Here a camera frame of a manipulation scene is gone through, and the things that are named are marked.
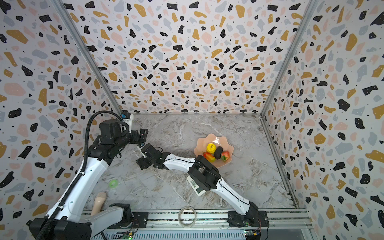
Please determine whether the aluminium corner post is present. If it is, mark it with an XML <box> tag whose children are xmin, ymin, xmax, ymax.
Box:
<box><xmin>261</xmin><ymin>0</ymin><xmax>319</xmax><ymax>119</ymax></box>
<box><xmin>51</xmin><ymin>1</ymin><xmax>122</xmax><ymax>115</ymax></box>

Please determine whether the yellow fake lemon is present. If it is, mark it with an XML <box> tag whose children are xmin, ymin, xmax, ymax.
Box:
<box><xmin>206</xmin><ymin>143</ymin><xmax>217</xmax><ymax>155</ymax></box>

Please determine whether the white remote control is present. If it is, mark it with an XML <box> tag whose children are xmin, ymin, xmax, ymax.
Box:
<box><xmin>187</xmin><ymin>176</ymin><xmax>206</xmax><ymax>197</ymax></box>

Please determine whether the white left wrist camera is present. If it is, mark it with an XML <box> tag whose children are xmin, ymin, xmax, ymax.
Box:
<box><xmin>121</xmin><ymin>110</ymin><xmax>134</xmax><ymax>133</ymax></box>

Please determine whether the aluminium left corner post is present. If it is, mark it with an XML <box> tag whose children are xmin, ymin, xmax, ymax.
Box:
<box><xmin>51</xmin><ymin>1</ymin><xmax>122</xmax><ymax>115</ymax></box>

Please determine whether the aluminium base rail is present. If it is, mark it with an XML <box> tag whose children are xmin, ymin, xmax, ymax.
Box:
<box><xmin>80</xmin><ymin>208</ymin><xmax>313</xmax><ymax>240</ymax></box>

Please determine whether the red yellow fake mango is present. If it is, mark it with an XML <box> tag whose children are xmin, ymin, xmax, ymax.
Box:
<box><xmin>203</xmin><ymin>152</ymin><xmax>216</xmax><ymax>163</ymax></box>

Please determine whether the pink wavy fruit bowl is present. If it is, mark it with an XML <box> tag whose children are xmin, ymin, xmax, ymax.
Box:
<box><xmin>194</xmin><ymin>134</ymin><xmax>234</xmax><ymax>168</ymax></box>

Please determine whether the black corrugated cable conduit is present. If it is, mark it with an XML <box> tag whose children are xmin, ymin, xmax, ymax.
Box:
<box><xmin>34</xmin><ymin>110</ymin><xmax>125</xmax><ymax>240</ymax></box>

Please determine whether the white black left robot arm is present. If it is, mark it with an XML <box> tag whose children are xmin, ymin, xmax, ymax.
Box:
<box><xmin>29</xmin><ymin>119</ymin><xmax>148</xmax><ymax>240</ymax></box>

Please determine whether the green fake lime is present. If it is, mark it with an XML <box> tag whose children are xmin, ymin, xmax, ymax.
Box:
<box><xmin>109</xmin><ymin>179</ymin><xmax>119</xmax><ymax>189</ymax></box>

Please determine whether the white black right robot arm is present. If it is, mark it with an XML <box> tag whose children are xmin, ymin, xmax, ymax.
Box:
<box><xmin>137</xmin><ymin>144</ymin><xmax>270</xmax><ymax>228</ymax></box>

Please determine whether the dark fake avocado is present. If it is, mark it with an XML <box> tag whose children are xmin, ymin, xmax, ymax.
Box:
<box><xmin>213</xmin><ymin>146</ymin><xmax>223</xmax><ymax>160</ymax></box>

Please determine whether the red fake strawberry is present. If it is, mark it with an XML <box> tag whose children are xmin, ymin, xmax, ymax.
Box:
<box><xmin>221</xmin><ymin>151</ymin><xmax>231</xmax><ymax>162</ymax></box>

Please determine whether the aluminium right corner post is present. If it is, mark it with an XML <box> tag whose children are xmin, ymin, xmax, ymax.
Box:
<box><xmin>261</xmin><ymin>0</ymin><xmax>319</xmax><ymax>119</ymax></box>

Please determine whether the clear tape roll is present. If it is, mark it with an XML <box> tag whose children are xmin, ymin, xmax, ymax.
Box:
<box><xmin>178</xmin><ymin>206</ymin><xmax>197</xmax><ymax>228</ymax></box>

